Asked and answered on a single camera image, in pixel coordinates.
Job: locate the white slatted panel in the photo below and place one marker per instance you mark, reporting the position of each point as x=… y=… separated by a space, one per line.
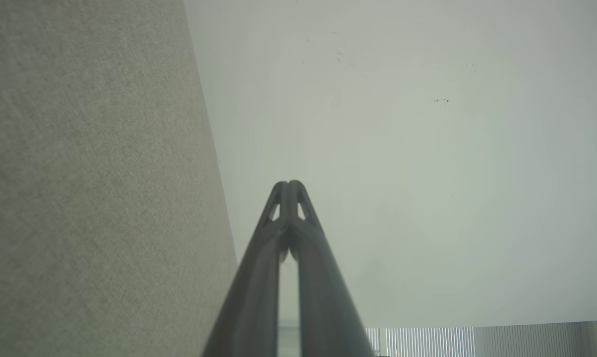
x=477 y=342

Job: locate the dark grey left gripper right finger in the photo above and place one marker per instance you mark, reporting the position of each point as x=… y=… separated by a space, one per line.
x=323 y=302

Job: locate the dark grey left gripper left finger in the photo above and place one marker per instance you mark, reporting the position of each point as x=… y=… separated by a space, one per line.
x=251 y=297

